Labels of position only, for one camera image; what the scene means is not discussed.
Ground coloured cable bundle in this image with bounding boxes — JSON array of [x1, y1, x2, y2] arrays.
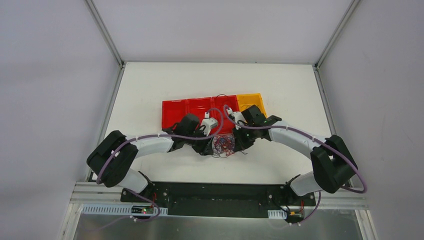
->
[[211, 134, 249, 159]]

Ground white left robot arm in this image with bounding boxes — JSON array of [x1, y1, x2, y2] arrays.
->
[[86, 113, 219, 203]]

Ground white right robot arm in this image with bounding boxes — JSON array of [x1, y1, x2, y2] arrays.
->
[[224, 105, 358, 205]]

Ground right red plastic bin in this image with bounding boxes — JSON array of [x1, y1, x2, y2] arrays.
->
[[212, 94, 240, 135]]

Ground red plastic bin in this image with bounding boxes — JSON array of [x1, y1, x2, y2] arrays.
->
[[183, 97, 214, 127], [212, 94, 240, 135], [161, 99, 188, 129]]

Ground yellow plastic bin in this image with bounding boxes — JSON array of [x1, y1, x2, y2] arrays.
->
[[236, 93, 267, 117]]

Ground middle red plastic bin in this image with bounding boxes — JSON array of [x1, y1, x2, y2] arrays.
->
[[183, 97, 214, 127]]

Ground left red plastic bin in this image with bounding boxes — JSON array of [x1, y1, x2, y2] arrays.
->
[[161, 99, 188, 129]]

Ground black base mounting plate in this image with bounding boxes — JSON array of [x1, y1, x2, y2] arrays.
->
[[140, 181, 317, 219]]

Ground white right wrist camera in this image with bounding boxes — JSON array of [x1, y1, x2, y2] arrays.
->
[[226, 107, 248, 130]]

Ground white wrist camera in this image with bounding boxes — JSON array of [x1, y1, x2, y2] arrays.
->
[[226, 107, 248, 130], [199, 112, 219, 137]]

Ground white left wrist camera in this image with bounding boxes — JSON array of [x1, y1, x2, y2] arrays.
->
[[199, 112, 219, 137]]

